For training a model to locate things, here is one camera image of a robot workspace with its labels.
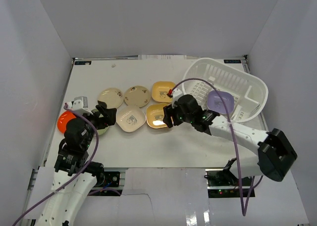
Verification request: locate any purple square plate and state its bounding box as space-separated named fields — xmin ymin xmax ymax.
xmin=207 ymin=91 xmax=234 ymax=114

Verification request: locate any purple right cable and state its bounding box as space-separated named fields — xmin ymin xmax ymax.
xmin=170 ymin=78 xmax=264 ymax=217

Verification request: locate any cream square panda plate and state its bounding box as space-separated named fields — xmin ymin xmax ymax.
xmin=116 ymin=106 xmax=146 ymax=133

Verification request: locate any white paper sheet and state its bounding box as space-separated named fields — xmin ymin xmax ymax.
xmin=138 ymin=55 xmax=187 ymax=60

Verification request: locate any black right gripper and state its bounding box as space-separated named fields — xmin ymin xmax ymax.
xmin=163 ymin=103 xmax=194 ymax=128

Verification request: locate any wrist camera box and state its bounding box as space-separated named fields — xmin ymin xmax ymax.
xmin=65 ymin=96 xmax=93 ymax=115
xmin=167 ymin=88 xmax=184 ymax=106

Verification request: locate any purple cable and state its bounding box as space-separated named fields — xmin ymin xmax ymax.
xmin=11 ymin=103 xmax=100 ymax=226
xmin=170 ymin=78 xmax=264 ymax=217

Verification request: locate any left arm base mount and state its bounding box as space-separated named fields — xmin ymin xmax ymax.
xmin=84 ymin=162 xmax=122 ymax=196

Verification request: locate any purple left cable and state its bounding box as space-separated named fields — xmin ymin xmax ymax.
xmin=11 ymin=103 xmax=100 ymax=226

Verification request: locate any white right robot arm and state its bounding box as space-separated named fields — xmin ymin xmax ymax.
xmin=163 ymin=94 xmax=298 ymax=186

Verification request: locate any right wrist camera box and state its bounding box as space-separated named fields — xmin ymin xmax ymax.
xmin=167 ymin=88 xmax=184 ymax=106

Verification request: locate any green square plate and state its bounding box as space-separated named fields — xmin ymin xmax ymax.
xmin=92 ymin=109 xmax=108 ymax=136

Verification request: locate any right black table label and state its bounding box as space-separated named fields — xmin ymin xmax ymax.
xmin=223 ymin=59 xmax=242 ymax=64

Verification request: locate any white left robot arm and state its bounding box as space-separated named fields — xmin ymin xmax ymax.
xmin=35 ymin=99 xmax=117 ymax=226

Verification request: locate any black table label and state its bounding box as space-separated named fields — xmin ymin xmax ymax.
xmin=223 ymin=59 xmax=242 ymax=64
xmin=74 ymin=60 xmax=92 ymax=65

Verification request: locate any white plastic basket bin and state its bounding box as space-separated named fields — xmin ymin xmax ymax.
xmin=181 ymin=57 xmax=268 ymax=123

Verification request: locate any orange round plate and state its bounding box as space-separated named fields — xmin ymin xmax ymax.
xmin=57 ymin=111 xmax=76 ymax=134

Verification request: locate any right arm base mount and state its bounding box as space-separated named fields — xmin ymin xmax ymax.
xmin=204 ymin=158 xmax=252 ymax=199

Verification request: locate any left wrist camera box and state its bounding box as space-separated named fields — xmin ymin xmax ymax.
xmin=65 ymin=96 xmax=93 ymax=115

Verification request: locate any yellow square plate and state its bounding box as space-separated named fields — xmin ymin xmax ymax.
xmin=146 ymin=103 xmax=168 ymax=129
xmin=152 ymin=81 xmax=175 ymax=103

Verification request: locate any left black table label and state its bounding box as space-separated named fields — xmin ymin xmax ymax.
xmin=74 ymin=60 xmax=92 ymax=65

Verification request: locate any cream floral round plate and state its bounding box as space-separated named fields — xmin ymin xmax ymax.
xmin=124 ymin=85 xmax=151 ymax=108
xmin=97 ymin=87 xmax=124 ymax=109

